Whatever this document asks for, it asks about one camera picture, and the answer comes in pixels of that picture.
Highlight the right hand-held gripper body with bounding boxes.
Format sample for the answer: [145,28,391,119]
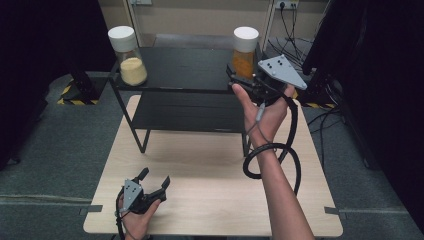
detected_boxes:
[248,54,308,107]

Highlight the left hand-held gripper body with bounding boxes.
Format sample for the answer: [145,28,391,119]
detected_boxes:
[116,178,168,215]

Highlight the jar of orange powder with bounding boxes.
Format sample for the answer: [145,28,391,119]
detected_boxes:
[231,26,260,81]

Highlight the black two-tier shelf rack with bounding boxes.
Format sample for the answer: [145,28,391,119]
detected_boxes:
[108,36,268,159]

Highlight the jar of pale yellow powder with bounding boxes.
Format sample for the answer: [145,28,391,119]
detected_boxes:
[107,25,149,87]

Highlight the person's left hand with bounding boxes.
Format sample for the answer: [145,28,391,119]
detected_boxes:
[117,194,162,240]

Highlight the person's right hand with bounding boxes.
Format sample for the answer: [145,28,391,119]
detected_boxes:
[231,82,296,150]

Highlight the black yellow striped stand base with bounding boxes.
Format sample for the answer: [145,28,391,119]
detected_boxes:
[287,79,337,110]
[56,77,101,107]

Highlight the grey tape strip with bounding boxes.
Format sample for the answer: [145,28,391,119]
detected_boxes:
[324,206,348,221]
[78,204,104,216]

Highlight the black curtain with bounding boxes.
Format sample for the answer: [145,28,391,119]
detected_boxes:
[0,0,117,172]
[301,0,424,234]

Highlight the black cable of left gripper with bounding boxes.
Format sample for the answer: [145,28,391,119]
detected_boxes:
[114,189,126,240]

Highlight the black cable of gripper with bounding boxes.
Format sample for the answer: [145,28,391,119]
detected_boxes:
[114,189,126,240]
[242,94,303,197]

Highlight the bundle of black floor cables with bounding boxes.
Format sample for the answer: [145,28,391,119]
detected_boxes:
[267,5,315,73]

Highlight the thin grey cable with plug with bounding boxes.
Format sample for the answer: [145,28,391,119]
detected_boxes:
[244,101,278,151]

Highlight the white frame post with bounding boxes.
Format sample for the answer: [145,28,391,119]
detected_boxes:
[260,0,278,58]
[121,0,145,48]

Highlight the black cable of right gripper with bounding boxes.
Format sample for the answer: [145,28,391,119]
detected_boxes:
[242,94,303,197]

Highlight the black cables beside curtain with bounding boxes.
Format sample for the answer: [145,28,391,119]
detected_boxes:
[306,105,345,169]

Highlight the white wall socket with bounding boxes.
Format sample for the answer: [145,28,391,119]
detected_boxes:
[274,0,300,11]

